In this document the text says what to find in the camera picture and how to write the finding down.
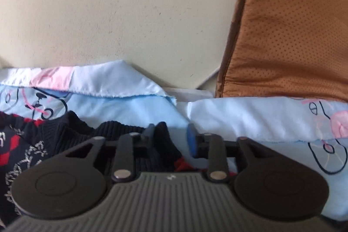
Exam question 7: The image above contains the blue Peppa Pig bedsheet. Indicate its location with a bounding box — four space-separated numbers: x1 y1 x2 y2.
1 61 347 221

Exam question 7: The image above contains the brown seat cushion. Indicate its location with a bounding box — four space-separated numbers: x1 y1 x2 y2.
216 0 347 102

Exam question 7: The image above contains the navy reindeer knit sweater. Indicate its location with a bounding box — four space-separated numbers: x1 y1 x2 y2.
1 111 198 229

